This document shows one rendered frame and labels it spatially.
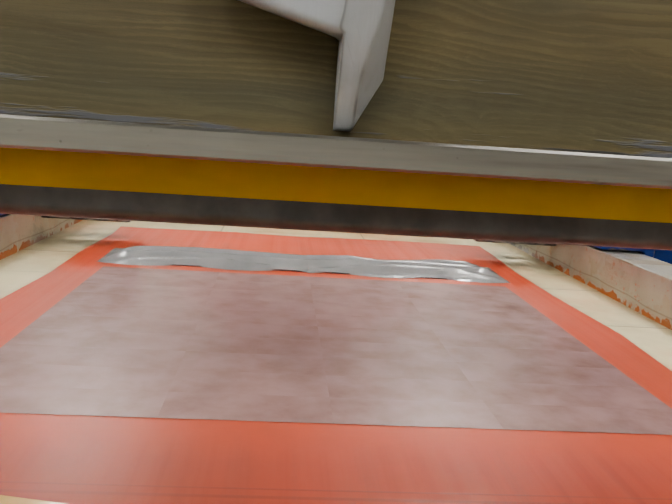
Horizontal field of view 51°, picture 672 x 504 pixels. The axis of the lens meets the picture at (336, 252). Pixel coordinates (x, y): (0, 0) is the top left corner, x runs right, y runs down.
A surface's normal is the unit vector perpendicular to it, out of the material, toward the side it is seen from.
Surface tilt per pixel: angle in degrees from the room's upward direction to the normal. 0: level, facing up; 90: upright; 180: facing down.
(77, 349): 0
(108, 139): 89
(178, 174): 89
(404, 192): 89
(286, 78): 89
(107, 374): 0
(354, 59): 108
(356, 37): 104
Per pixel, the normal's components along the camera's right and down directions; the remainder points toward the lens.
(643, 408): 0.07, -0.98
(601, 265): -1.00, -0.05
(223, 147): 0.07, 0.17
